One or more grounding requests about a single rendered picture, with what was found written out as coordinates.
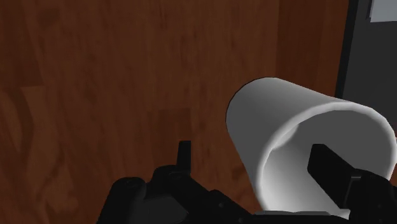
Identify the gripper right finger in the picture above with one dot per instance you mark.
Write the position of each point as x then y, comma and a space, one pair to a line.
356, 183

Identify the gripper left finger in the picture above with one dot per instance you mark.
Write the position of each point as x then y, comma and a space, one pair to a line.
173, 192

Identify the white cup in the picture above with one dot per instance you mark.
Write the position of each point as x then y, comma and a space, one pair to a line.
297, 133

